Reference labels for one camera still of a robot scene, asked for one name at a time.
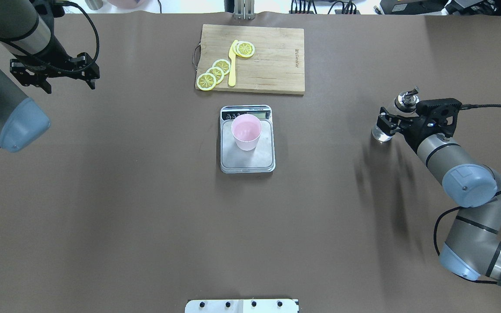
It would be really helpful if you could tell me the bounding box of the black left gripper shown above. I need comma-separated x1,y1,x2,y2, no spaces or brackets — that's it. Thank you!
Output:
10,52,100,94

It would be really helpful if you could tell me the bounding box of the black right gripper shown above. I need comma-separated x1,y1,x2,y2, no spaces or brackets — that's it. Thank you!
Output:
376,98,462,150

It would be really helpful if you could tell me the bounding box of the glass sauce dispenser bottle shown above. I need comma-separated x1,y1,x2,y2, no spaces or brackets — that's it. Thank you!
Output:
371,87,420,142

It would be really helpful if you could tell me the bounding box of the pink plastic cup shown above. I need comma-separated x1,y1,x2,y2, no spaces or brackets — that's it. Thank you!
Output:
231,114,262,151

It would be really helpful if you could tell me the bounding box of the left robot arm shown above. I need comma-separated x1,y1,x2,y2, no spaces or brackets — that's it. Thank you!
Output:
0,0,100,153

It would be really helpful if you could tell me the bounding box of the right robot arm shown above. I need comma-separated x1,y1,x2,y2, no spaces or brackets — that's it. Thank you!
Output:
372,98,501,287

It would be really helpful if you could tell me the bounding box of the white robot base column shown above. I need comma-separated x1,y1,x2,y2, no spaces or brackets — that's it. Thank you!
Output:
184,299,300,313

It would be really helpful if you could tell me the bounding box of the digital kitchen scale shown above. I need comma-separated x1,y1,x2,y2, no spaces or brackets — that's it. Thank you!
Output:
219,104,276,174

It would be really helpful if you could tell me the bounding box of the wooden cutting board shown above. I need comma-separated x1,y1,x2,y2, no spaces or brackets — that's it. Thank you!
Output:
197,24,305,95

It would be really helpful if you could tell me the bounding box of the middle lemon slice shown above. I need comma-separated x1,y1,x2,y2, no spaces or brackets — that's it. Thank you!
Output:
206,66,225,85

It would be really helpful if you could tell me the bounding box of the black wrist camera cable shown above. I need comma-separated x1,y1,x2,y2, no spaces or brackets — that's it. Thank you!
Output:
37,0,101,74

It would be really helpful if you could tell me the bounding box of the aluminium frame post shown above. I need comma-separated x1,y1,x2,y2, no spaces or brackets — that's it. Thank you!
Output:
233,0,256,20

